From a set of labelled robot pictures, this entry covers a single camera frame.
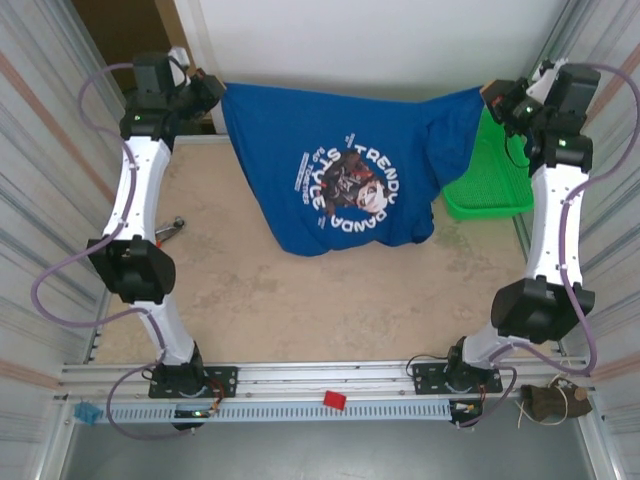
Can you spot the blue printed t-shirt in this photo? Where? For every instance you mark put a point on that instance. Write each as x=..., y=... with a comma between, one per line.
x=280, y=150

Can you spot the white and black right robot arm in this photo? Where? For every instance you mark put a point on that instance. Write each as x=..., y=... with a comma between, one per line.
x=547, y=225

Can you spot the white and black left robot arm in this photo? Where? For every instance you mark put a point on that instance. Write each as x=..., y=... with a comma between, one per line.
x=147, y=185

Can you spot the brown cardboard box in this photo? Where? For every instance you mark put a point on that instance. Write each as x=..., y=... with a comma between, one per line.
x=125, y=25

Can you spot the green plastic basket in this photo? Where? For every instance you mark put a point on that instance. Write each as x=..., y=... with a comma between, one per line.
x=490, y=200

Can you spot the small red block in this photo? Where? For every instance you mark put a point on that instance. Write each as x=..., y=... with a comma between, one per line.
x=335, y=400

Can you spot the thin aluminium table edge rail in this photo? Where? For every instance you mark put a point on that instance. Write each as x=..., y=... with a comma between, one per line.
x=200, y=138

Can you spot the aluminium side rail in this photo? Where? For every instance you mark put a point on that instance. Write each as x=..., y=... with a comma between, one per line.
x=94, y=350

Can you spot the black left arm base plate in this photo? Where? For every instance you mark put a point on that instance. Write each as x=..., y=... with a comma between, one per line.
x=225, y=382

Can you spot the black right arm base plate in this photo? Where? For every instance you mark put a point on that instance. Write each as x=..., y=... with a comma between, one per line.
x=425, y=382

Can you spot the wide aluminium mounting rail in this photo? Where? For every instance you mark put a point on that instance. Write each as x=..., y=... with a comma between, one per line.
x=300, y=372

